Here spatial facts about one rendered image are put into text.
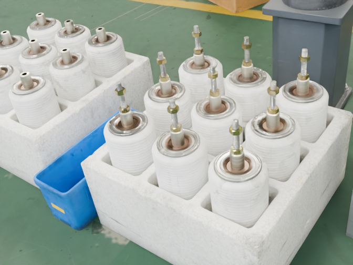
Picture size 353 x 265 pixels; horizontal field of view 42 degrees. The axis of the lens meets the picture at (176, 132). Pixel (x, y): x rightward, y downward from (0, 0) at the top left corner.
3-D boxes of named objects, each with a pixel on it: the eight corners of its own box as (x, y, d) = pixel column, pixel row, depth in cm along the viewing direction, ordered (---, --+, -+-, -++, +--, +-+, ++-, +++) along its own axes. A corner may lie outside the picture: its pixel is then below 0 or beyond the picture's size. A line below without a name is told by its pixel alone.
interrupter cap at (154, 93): (146, 105, 89) (145, 102, 89) (150, 84, 95) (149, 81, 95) (184, 102, 88) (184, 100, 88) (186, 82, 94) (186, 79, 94)
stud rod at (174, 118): (173, 136, 78) (167, 100, 73) (177, 134, 78) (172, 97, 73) (177, 139, 77) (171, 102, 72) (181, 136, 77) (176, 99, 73)
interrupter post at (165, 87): (160, 97, 91) (157, 83, 89) (161, 90, 93) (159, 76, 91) (172, 96, 91) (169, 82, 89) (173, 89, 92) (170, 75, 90)
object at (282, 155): (241, 187, 93) (237, 116, 82) (285, 176, 94) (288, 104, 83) (257, 222, 86) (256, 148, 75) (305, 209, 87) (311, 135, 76)
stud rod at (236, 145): (232, 158, 71) (230, 120, 67) (238, 156, 72) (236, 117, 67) (236, 162, 71) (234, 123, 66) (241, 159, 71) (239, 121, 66)
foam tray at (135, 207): (200, 127, 122) (194, 69, 111) (344, 177, 101) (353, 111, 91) (100, 224, 99) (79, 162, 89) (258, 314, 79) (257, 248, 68)
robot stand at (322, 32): (288, 79, 136) (292, -21, 117) (352, 92, 127) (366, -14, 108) (261, 112, 124) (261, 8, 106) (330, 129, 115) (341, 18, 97)
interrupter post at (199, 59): (196, 63, 100) (195, 49, 98) (206, 63, 99) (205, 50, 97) (193, 68, 98) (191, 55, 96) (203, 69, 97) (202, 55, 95)
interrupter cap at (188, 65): (188, 57, 103) (188, 53, 102) (221, 58, 100) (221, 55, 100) (177, 74, 97) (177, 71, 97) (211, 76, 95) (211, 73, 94)
